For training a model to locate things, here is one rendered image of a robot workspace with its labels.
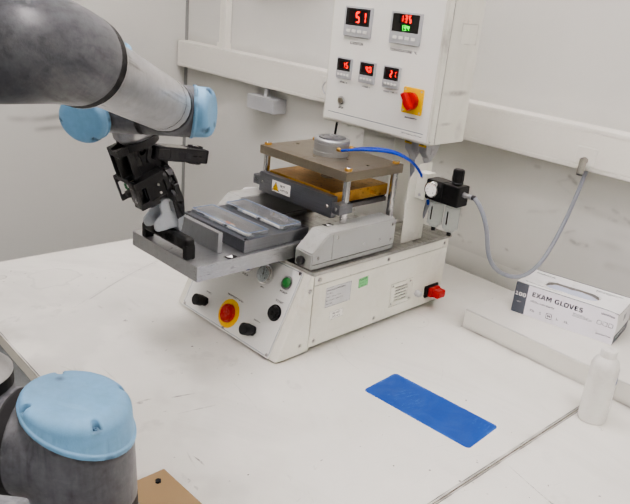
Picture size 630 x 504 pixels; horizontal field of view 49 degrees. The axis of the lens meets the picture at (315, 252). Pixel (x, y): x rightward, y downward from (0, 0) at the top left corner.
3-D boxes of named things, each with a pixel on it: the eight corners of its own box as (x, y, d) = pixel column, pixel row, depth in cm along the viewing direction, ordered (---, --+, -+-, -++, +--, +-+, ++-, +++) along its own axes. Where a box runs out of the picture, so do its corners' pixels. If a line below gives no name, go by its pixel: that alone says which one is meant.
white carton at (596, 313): (529, 295, 168) (535, 267, 166) (626, 328, 156) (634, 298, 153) (509, 310, 159) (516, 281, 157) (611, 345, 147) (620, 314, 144)
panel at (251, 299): (182, 304, 156) (214, 228, 155) (268, 359, 136) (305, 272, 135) (175, 302, 154) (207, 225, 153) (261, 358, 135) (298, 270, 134)
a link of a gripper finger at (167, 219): (156, 247, 127) (141, 204, 122) (182, 231, 130) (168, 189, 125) (165, 252, 125) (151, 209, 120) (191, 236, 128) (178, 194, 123)
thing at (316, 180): (321, 178, 168) (325, 139, 164) (391, 202, 153) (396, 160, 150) (267, 186, 156) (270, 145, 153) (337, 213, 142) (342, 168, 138)
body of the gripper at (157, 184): (122, 203, 124) (99, 143, 117) (161, 182, 128) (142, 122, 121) (145, 215, 119) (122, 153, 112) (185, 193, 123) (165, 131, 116)
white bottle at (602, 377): (590, 428, 125) (610, 357, 120) (571, 412, 129) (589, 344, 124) (611, 423, 127) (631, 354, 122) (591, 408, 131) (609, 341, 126)
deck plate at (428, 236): (346, 198, 188) (347, 195, 187) (451, 237, 165) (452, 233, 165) (208, 225, 157) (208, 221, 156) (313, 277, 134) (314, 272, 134)
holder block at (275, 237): (246, 211, 153) (246, 200, 153) (307, 238, 140) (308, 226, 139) (183, 223, 142) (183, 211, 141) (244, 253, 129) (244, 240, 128)
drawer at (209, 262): (248, 225, 157) (250, 192, 154) (315, 255, 142) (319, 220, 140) (132, 248, 137) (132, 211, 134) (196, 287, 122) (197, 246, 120)
